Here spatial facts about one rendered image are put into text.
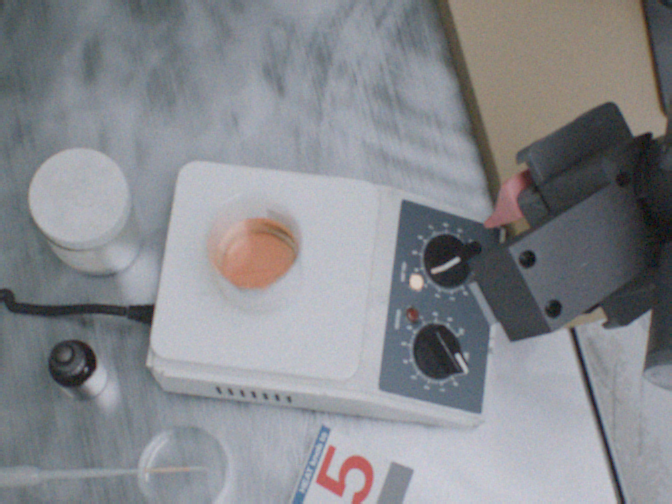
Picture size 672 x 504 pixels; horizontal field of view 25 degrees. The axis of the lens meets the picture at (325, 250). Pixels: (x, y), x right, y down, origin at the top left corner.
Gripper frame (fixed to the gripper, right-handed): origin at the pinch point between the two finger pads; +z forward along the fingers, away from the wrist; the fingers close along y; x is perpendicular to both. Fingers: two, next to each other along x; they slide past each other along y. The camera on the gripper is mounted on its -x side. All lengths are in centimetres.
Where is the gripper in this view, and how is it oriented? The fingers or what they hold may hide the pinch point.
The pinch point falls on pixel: (515, 245)
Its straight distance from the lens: 84.4
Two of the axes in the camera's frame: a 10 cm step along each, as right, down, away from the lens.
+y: 4.7, 8.8, 0.6
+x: 7.6, -4.4, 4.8
